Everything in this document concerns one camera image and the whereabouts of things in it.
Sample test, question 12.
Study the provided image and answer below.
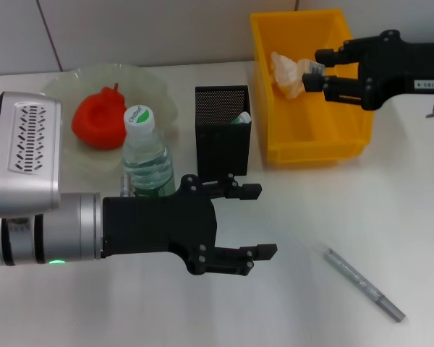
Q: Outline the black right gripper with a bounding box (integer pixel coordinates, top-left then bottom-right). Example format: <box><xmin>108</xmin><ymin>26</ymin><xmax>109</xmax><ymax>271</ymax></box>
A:
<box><xmin>302</xmin><ymin>29</ymin><xmax>434</xmax><ymax>111</ymax></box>

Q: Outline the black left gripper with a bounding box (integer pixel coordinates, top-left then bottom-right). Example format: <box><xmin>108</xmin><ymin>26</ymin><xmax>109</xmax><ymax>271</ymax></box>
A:
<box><xmin>101</xmin><ymin>173</ymin><xmax>278</xmax><ymax>277</ymax></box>

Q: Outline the white paper ball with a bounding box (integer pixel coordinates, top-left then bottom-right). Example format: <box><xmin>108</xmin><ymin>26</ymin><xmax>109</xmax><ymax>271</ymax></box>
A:
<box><xmin>270</xmin><ymin>51</ymin><xmax>308</xmax><ymax>99</ymax></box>

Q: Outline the clear bottle with green label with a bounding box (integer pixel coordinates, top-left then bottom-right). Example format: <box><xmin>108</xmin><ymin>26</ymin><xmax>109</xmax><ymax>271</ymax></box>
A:
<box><xmin>121</xmin><ymin>104</ymin><xmax>177</xmax><ymax>198</ymax></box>

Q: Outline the grey pen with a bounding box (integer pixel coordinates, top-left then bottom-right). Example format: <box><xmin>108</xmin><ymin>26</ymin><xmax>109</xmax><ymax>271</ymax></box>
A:
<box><xmin>323</xmin><ymin>248</ymin><xmax>407</xmax><ymax>322</ymax></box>

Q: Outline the black mesh pen holder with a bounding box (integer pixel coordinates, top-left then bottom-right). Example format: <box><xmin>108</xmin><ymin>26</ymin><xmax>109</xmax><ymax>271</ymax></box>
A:
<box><xmin>194</xmin><ymin>85</ymin><xmax>253</xmax><ymax>178</ymax></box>

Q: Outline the pale green glass fruit plate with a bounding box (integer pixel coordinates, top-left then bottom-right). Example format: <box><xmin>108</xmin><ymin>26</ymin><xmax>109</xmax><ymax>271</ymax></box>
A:
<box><xmin>39</xmin><ymin>61</ymin><xmax>178</xmax><ymax>181</ymax></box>

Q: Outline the yellow plastic bin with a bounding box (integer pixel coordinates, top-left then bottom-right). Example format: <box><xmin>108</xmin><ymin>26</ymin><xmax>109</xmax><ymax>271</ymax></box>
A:
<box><xmin>250</xmin><ymin>8</ymin><xmax>375</xmax><ymax>168</ymax></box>

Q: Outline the silver left gripper connector stub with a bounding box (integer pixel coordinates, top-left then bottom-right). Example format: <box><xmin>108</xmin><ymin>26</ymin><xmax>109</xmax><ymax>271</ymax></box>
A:
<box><xmin>119</xmin><ymin>174</ymin><xmax>135</xmax><ymax>198</ymax></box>

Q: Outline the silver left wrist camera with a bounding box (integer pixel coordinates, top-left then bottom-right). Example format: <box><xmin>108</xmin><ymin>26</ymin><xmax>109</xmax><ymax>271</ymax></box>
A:
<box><xmin>0</xmin><ymin>91</ymin><xmax>63</xmax><ymax>220</ymax></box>

